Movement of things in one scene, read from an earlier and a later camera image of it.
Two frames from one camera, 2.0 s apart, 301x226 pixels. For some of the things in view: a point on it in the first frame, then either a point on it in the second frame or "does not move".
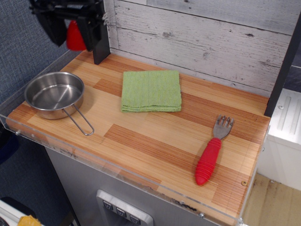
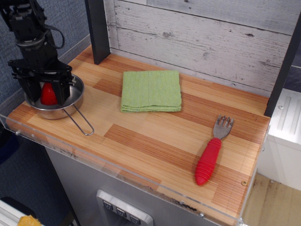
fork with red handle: [205, 167] does not move
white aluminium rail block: [280, 160] does not move
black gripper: [91, 15] -> [42, 64]
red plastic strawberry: [75, 41] -> [48, 95]
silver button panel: [115, 211] does not move
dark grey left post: [102, 49] does not move
